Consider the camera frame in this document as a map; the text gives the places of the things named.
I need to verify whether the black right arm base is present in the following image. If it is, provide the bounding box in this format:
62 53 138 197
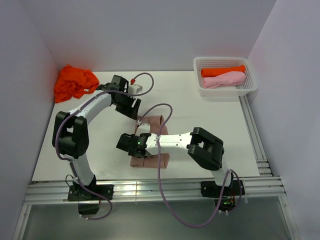
200 179 246 213

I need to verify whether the dusty pink t-shirt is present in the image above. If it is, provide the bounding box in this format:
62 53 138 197
130 115 170 169

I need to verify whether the rolled light pink t-shirt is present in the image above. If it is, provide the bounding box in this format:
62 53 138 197
203 71 246 89

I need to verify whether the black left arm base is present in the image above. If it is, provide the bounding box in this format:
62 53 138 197
65 177 114 216

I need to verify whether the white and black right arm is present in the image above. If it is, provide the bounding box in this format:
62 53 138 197
116 127 234 195

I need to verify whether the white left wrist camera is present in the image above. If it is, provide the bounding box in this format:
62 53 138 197
127 84 143 96

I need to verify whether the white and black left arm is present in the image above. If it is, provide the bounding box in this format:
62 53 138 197
52 75 143 200

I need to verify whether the rolled orange t-shirt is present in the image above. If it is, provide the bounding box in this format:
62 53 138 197
200 65 246 78

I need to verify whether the aluminium frame rail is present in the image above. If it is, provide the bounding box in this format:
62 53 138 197
22 176 286 205

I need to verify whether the white perforated plastic basket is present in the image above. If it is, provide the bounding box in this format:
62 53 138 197
193 57 258 97

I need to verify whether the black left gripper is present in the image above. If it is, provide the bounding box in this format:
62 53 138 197
113 92 142 120

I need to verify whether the crumpled orange t-shirt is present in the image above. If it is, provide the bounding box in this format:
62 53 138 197
53 64 100 104

